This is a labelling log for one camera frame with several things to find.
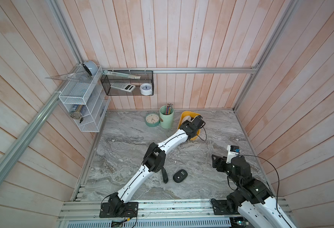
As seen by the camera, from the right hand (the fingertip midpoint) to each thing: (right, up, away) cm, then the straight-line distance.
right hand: (216, 155), depth 78 cm
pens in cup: (-26, +29, +21) cm, 44 cm away
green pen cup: (-28, +19, +26) cm, 42 cm away
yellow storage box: (-10, +24, +34) cm, 42 cm away
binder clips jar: (-78, +24, -1) cm, 81 cm away
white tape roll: (-42, +41, +16) cm, 60 cm away
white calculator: (-55, +43, +20) cm, 73 cm away
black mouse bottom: (-20, -14, +6) cm, 25 cm away
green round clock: (-39, +20, +33) cm, 55 cm away
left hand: (-14, +17, +24) cm, 32 cm away
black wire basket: (-57, +47, +23) cm, 78 cm away
